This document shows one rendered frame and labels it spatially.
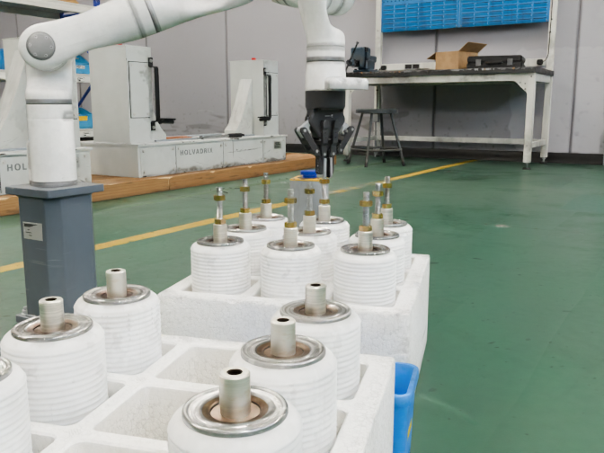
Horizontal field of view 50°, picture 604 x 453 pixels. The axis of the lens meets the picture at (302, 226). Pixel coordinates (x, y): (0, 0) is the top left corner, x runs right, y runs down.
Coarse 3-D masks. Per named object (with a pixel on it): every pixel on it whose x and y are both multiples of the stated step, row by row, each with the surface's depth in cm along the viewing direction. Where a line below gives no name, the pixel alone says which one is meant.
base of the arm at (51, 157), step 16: (32, 112) 133; (48, 112) 133; (64, 112) 134; (32, 128) 134; (48, 128) 133; (64, 128) 135; (32, 144) 134; (48, 144) 134; (64, 144) 135; (32, 160) 135; (48, 160) 134; (64, 160) 136; (32, 176) 136; (48, 176) 135; (64, 176) 136
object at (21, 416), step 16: (16, 368) 54; (0, 384) 51; (16, 384) 52; (0, 400) 50; (16, 400) 52; (0, 416) 50; (16, 416) 52; (0, 432) 51; (16, 432) 52; (0, 448) 51; (16, 448) 52
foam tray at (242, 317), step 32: (416, 256) 126; (256, 288) 104; (416, 288) 104; (192, 320) 100; (224, 320) 98; (256, 320) 97; (384, 320) 92; (416, 320) 103; (384, 352) 92; (416, 352) 106
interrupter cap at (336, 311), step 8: (288, 304) 70; (296, 304) 70; (304, 304) 71; (328, 304) 71; (336, 304) 71; (344, 304) 70; (280, 312) 68; (288, 312) 68; (296, 312) 68; (304, 312) 69; (328, 312) 69; (336, 312) 68; (344, 312) 68; (296, 320) 65; (304, 320) 65; (312, 320) 65; (320, 320) 65; (328, 320) 65; (336, 320) 66
